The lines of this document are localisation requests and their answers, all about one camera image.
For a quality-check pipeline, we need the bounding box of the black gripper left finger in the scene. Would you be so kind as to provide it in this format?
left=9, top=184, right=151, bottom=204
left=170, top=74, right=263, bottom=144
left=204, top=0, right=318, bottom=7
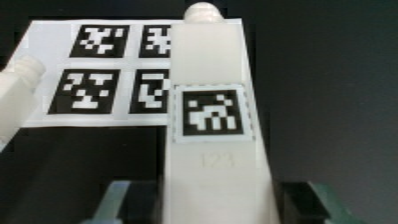
left=82, top=180, right=162, bottom=224

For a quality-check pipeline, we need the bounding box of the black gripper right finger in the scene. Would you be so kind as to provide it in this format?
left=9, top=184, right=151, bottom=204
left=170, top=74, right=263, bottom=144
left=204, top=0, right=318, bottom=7
left=275, top=182, right=355, bottom=224

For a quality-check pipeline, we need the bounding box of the white desk leg block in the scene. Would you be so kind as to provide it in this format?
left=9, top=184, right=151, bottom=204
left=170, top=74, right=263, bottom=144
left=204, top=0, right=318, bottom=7
left=162, top=2, right=281, bottom=224

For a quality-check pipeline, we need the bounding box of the fiducial marker sheet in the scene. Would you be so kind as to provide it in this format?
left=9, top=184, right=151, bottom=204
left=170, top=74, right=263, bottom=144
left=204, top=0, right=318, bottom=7
left=3, top=18, right=247, bottom=128

